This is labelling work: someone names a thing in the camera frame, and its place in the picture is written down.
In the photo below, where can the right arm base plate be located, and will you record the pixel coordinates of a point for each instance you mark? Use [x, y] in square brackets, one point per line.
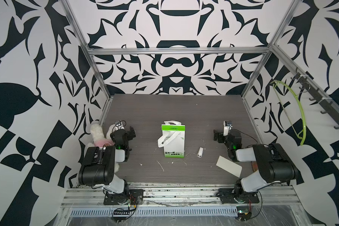
[233, 196]

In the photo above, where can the aluminium frame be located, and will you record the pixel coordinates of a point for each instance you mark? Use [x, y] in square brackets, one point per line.
[205, 62]

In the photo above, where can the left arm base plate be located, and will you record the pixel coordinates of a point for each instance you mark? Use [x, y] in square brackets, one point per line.
[132, 197]

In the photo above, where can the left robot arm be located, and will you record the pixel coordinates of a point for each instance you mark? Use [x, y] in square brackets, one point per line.
[102, 158]

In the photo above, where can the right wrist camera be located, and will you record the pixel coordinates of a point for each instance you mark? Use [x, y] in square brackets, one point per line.
[227, 128]

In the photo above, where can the black usb hub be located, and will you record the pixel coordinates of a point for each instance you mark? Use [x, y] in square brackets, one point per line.
[121, 213]

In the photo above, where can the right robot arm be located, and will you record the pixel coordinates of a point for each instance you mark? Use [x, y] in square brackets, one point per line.
[273, 163]

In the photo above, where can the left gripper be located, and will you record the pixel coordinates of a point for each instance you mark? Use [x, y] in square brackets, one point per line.
[130, 132]

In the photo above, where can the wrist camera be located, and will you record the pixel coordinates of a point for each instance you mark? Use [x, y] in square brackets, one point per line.
[119, 125]
[227, 128]

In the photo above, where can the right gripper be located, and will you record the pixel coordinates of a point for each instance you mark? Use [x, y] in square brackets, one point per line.
[220, 135]

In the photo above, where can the white teddy bear pink shirt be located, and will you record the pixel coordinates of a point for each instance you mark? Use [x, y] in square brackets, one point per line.
[104, 142]

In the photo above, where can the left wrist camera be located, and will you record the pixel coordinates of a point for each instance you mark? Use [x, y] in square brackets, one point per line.
[119, 125]

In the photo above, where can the small white stapler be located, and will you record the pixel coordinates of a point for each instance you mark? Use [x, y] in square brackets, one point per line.
[200, 152]

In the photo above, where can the black hook rack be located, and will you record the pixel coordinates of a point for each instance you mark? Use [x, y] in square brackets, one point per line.
[318, 95]

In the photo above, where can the green lit controller board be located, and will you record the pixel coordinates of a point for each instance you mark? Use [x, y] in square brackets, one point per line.
[243, 213]

